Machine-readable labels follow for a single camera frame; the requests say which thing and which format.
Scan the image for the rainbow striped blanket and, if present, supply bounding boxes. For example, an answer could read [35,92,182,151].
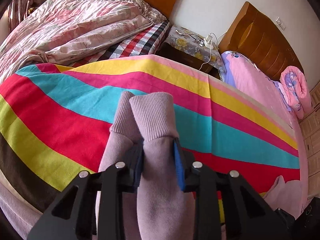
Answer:
[1,56,301,238]

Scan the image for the cream wardrobe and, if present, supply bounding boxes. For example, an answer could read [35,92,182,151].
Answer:
[299,83,320,197]

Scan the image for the rolled pink floral quilt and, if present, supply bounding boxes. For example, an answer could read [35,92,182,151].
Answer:
[280,66,313,120]

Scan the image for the pink bed sheet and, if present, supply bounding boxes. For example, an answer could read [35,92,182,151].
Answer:
[221,51,308,203]

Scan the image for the nightstand with floral cloth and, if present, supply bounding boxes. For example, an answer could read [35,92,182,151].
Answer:
[156,25,226,78]

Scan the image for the white power strip charger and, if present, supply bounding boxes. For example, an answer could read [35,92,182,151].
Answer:
[203,35,215,50]

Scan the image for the wooden headboard near bed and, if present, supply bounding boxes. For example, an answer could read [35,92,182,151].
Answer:
[218,1,304,81]

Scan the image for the black-rimmed eyeglasses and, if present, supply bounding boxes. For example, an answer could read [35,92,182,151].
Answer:
[175,29,203,43]

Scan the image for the plaid bed sheet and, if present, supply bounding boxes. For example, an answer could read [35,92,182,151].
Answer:
[69,20,170,67]

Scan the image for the pink floral crumpled duvet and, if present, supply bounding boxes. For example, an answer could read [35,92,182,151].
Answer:
[1,0,166,82]

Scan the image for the floral window curtain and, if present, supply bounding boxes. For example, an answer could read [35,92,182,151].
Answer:
[8,0,35,32]

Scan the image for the white wall switch plate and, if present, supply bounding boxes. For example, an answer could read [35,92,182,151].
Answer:
[276,17,286,30]

